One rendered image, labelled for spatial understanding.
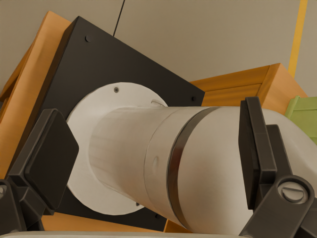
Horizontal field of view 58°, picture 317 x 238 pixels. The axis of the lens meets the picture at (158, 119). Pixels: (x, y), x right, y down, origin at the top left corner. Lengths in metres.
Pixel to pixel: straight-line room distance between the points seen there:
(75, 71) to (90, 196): 0.17
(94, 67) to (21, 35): 0.96
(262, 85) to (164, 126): 0.63
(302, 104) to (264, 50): 1.34
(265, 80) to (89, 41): 0.59
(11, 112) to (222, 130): 0.31
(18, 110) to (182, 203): 0.29
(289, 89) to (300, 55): 1.64
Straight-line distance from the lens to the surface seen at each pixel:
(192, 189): 0.22
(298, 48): 2.54
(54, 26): 0.47
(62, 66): 0.39
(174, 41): 1.65
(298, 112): 0.88
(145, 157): 0.27
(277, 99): 0.87
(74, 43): 0.40
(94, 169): 0.39
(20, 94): 0.45
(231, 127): 0.21
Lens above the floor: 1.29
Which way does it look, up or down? 58 degrees down
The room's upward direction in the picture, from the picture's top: 88 degrees clockwise
